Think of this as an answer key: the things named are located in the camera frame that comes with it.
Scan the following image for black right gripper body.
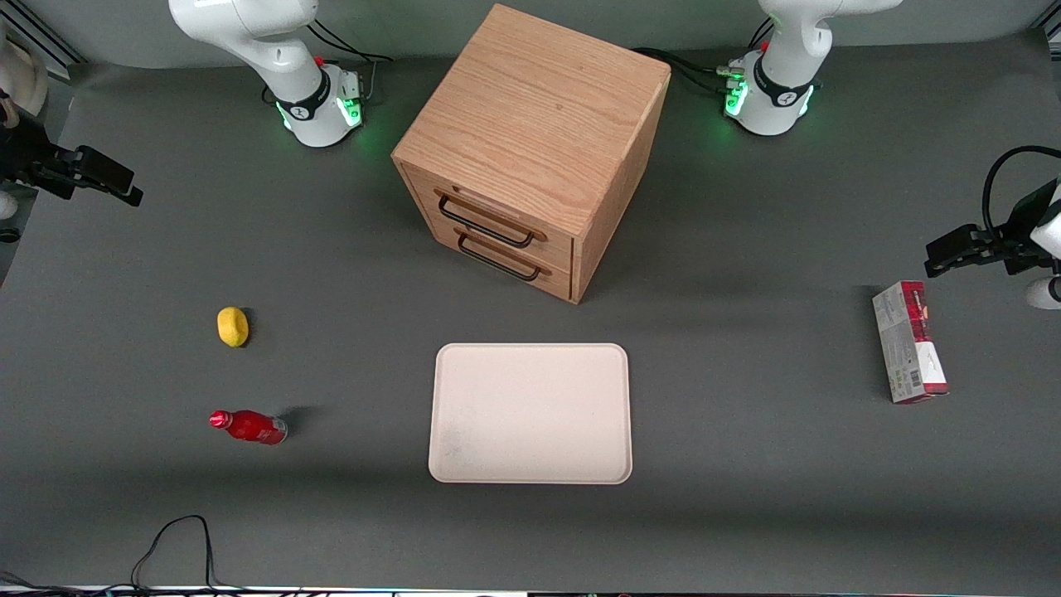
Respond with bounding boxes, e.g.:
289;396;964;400
0;112;82;200

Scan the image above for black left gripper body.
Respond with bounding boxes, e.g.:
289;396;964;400
991;178;1061;278

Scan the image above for red coke bottle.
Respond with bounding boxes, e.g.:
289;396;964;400
208;409;288;446

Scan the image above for beige rectangular tray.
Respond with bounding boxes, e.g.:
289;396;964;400
428;342;633;485

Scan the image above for grey red carton box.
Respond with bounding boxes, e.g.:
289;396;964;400
871;280;950;405

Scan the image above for yellow lemon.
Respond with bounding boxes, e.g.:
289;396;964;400
216;306;250;348

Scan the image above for oak wooden drawer cabinet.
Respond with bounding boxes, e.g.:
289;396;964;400
390;3;671;305

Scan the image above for black left wrist cable loop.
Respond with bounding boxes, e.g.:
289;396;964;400
981;145;1061;243

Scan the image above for aluminium frame rail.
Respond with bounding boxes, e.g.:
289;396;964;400
0;7;87;82

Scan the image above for black right base cables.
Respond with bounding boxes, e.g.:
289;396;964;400
262;17;395;107

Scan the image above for black base cables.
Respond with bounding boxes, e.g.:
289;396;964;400
262;17;395;107
632;15;777;97

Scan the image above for black left base cables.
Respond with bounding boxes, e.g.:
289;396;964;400
632;15;777;97

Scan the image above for black looped table cable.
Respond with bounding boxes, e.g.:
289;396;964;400
0;514;332;597

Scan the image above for black long drawer handle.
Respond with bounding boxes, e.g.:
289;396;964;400
436;192;538;250

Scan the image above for black short drawer handle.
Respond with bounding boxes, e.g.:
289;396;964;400
457;233;543;283

